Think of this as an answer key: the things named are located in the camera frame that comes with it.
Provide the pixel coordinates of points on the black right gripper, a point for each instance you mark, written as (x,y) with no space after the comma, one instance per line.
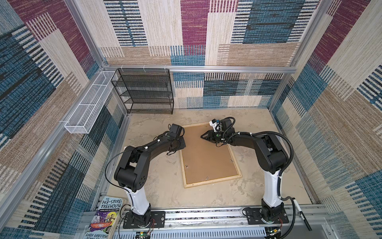
(209,136)

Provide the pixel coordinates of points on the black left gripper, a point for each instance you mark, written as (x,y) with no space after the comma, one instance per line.
(182,144)

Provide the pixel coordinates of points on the brown frame backing board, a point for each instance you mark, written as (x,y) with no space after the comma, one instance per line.
(206,161)

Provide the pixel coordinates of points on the light wooden picture frame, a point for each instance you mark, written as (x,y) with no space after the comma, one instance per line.
(209,182)

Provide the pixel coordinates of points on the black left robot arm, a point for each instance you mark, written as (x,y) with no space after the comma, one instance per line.
(131,175)

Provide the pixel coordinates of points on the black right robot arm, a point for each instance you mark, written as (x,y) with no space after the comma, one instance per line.
(274,153)

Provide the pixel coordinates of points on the black marker pen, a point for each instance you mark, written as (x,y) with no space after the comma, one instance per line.
(301,214)

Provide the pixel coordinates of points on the colourful treehouse book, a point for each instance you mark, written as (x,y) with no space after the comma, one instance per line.
(104,222)

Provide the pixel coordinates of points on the black wire shelf rack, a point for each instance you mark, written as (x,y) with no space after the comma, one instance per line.
(144,91)

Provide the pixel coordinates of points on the white wire mesh basket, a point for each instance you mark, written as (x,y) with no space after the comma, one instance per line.
(87,111)

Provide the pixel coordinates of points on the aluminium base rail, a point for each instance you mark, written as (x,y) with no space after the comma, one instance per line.
(230,223)

